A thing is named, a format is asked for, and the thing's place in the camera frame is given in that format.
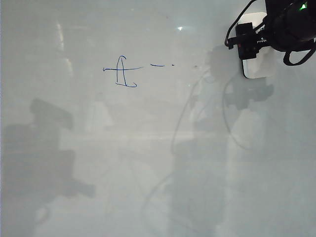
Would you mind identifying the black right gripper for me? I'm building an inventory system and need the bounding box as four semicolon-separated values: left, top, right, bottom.
227;15;273;60

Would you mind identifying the white rounded whiteboard eraser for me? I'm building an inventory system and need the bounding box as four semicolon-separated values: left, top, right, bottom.
237;12;277;79

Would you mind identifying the glossy white whiteboard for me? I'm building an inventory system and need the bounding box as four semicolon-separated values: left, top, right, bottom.
0;0;316;237

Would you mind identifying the thin black cable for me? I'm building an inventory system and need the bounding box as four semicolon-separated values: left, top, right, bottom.
224;0;256;50

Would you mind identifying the thick black cable loop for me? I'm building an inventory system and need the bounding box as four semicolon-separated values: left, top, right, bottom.
282;45;316;66

